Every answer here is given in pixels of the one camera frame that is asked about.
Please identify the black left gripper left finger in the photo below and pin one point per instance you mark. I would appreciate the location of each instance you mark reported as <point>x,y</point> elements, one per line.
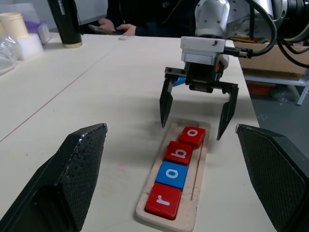
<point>72,174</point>

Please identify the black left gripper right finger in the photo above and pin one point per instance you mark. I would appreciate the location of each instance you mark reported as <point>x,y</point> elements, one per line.
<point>280,178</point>

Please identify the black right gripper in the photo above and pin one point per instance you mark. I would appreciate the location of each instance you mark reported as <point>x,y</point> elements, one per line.
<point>201,76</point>

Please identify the red o letter block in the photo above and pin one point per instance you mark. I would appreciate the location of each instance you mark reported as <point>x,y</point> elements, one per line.
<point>192,135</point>

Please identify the red letter tile b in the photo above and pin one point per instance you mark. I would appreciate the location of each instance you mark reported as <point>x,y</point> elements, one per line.
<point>179,152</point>

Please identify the blue letter tile o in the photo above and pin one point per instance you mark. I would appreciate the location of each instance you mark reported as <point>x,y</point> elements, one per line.
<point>172,174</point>

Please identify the wooden letter tray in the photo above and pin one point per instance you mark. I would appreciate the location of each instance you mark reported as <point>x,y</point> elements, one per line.
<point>195,193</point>

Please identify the red letter tile r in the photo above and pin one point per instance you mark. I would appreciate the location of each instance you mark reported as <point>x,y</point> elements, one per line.
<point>163,201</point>

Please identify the person's left hand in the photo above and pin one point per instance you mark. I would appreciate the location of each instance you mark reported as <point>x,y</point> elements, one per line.
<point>128,29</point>

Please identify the person's right hand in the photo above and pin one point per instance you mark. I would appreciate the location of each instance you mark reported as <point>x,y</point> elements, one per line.
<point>107,24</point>

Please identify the blue plastic object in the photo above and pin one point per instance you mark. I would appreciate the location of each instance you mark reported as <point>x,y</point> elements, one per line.
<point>179,81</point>

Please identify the orange box under shelf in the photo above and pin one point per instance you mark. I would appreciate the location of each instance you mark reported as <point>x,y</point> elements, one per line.
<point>259,89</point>

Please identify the brown cardboard box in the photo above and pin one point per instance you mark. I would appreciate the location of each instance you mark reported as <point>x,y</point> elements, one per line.
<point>277,60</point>

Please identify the white metal shelf rack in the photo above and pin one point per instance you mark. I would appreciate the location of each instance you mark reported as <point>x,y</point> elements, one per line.
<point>289,82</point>

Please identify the person in dark clothes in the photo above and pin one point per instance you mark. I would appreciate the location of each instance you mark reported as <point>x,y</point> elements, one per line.
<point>154,14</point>

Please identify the dark smartphone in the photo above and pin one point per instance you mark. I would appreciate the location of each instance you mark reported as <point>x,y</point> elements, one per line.
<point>101,29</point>

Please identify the white foam block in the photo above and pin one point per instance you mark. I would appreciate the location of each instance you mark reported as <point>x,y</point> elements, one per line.
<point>30,47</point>

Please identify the clear bag with white device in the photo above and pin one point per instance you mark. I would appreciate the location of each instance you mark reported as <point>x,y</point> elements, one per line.
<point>7,55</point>

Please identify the purple tissue box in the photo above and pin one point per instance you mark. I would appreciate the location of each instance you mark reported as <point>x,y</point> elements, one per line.
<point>39,30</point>

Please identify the dark brown tumbler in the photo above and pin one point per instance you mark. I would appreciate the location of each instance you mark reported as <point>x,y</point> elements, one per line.
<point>67,24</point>

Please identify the cream plastic cups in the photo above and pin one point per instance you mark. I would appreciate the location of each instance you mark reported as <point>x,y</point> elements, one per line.
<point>15,25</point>

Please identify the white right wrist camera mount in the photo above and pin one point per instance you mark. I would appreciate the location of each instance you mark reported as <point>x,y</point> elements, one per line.
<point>202,44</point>

